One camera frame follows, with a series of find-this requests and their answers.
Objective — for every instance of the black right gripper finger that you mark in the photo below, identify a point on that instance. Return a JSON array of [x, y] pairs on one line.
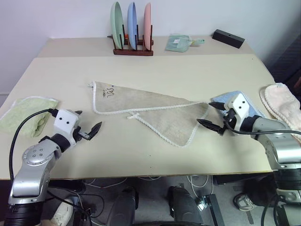
[[209, 124], [217, 105]]

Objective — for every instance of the black left gripper short-seen finger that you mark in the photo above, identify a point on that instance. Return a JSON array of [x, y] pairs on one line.
[[79, 112]]

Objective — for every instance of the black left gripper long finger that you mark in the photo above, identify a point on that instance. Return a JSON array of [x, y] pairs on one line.
[[96, 129]]

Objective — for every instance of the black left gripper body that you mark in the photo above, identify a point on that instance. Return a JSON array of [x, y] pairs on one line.
[[81, 134]]

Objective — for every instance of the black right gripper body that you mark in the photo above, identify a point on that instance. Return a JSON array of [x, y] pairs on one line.
[[231, 117]]

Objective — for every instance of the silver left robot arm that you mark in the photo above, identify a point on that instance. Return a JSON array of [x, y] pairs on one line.
[[30, 169]]

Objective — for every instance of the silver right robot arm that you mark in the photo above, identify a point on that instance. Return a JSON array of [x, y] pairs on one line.
[[282, 150]]

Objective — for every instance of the blue cloth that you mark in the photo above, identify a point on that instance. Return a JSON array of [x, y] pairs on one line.
[[225, 97]]

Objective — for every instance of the beige towel with white trim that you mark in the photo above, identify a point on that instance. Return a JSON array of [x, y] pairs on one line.
[[164, 117]]

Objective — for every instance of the pale pink towel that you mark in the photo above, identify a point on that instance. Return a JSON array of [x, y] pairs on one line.
[[279, 101]]

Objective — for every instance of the small light green scoop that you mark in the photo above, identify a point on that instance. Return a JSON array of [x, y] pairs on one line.
[[200, 42]]

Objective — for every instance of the black rectangular box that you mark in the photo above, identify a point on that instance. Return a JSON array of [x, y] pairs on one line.
[[228, 38]]

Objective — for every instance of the folded mint green cloth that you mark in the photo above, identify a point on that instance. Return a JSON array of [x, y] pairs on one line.
[[176, 46]]

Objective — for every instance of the white shoe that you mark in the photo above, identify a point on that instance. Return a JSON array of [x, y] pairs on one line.
[[62, 212]]

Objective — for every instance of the dark wooden plate rack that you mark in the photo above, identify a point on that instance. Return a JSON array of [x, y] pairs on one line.
[[131, 52]]

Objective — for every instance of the dark rounded shape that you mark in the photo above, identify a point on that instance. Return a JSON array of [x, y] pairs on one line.
[[183, 204], [124, 207]]

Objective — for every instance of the black metal table leg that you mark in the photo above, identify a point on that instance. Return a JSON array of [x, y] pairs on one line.
[[212, 209]]

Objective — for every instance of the grey white sneaker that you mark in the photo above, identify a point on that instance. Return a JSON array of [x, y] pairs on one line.
[[243, 203]]

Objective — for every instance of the green plate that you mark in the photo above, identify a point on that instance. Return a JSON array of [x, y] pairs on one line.
[[116, 23]]

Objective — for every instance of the blue plate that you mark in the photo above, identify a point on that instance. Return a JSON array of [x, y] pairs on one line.
[[131, 23]]

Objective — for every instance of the pink plate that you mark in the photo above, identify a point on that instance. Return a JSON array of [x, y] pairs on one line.
[[147, 23]]

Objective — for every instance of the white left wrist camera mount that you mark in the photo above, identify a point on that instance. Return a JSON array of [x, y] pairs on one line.
[[65, 120]]

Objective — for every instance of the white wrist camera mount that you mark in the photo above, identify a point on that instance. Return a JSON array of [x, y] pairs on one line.
[[65, 120], [241, 103]]

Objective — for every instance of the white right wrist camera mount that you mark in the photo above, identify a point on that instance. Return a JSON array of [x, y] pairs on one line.
[[241, 103]]

